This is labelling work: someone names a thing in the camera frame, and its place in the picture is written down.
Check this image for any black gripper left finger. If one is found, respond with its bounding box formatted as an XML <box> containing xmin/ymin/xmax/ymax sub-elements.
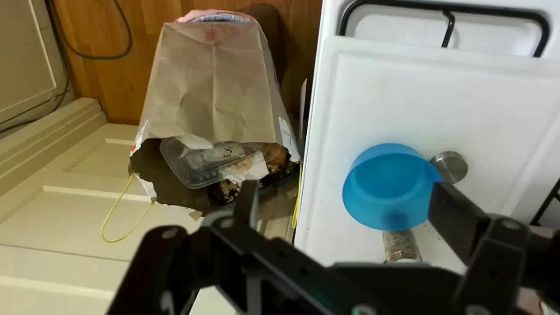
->
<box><xmin>232</xmin><ymin>180</ymin><xmax>259</xmax><ymax>227</ymax></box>

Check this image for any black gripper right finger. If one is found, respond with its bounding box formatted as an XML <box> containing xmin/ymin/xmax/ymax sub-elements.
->
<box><xmin>428</xmin><ymin>182</ymin><xmax>491</xmax><ymax>266</ymax></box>

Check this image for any grey spice bottle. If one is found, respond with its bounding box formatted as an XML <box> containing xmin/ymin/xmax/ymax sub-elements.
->
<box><xmin>383</xmin><ymin>150</ymin><xmax>469</xmax><ymax>262</ymax></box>

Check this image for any blue plastic bowl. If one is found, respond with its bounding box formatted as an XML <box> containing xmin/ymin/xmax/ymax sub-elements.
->
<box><xmin>341</xmin><ymin>143</ymin><xmax>441</xmax><ymax>231</ymax></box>

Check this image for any brown paper bag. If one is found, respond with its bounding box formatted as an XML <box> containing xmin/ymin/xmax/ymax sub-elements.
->
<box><xmin>129</xmin><ymin>10</ymin><xmax>301</xmax><ymax>211</ymax></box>

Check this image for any white cutting board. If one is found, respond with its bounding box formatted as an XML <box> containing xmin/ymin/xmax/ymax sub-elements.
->
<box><xmin>295</xmin><ymin>36</ymin><xmax>560</xmax><ymax>266</ymax></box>

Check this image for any white gas stove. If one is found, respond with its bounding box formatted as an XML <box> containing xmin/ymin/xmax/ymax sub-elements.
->
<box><xmin>292</xmin><ymin>0</ymin><xmax>560</xmax><ymax>276</ymax></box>

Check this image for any black cable on floor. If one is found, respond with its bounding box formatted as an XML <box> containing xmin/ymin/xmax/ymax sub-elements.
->
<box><xmin>43</xmin><ymin>0</ymin><xmax>134</xmax><ymax>61</ymax></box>

